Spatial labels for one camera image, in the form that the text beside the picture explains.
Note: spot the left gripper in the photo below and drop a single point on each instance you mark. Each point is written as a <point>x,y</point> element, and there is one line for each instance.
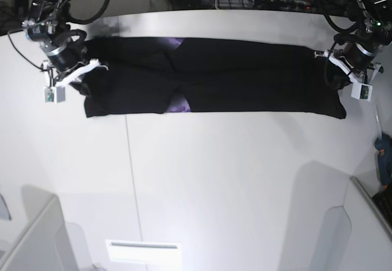
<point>355,62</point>

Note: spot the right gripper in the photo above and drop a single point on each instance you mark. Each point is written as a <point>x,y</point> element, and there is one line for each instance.
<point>69,64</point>

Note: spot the black T-shirt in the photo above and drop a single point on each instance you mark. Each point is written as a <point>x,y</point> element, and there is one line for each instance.
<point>145,74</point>

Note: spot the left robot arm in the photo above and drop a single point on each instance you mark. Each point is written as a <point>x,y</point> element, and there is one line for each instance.
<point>371,22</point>

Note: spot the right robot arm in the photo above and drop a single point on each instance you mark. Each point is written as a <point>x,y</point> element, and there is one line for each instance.
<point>51,20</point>

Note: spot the blue glue gun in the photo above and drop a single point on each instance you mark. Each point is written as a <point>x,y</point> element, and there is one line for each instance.
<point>382,145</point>

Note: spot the black power strip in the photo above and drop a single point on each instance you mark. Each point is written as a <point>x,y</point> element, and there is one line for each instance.
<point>281,5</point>

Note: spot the black keyboard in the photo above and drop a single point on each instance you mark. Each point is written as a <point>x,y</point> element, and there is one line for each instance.
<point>384,203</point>

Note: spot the grey partition panel right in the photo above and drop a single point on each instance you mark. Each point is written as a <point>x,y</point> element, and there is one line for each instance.
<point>354,236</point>

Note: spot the grey partition panel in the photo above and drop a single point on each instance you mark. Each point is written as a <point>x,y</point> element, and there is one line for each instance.
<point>354,236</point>
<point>45,241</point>

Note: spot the grey partition panel left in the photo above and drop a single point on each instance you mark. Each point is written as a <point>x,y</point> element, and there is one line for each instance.
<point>45,241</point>

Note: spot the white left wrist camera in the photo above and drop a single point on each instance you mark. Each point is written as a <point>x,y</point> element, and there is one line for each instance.
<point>361,91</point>

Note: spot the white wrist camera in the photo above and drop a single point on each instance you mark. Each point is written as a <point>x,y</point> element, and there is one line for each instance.
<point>361,91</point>
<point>54,94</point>

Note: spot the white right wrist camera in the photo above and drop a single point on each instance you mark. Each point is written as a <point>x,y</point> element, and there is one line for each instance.
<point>54,94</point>

